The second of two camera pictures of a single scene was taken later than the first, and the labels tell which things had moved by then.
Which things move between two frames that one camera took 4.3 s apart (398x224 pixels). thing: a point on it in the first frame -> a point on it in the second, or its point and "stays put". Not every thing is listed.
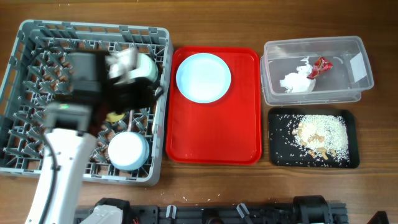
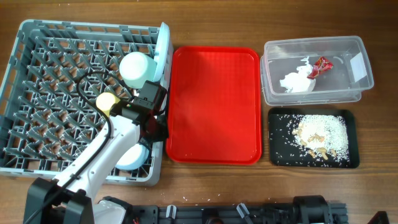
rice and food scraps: (321, 137) stays put
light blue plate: (203, 77) -> (161, 53)
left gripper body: (122, 98) -> (160, 131)
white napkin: (299, 81) stays put
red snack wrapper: (319, 66) stays put
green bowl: (146, 68) stays put
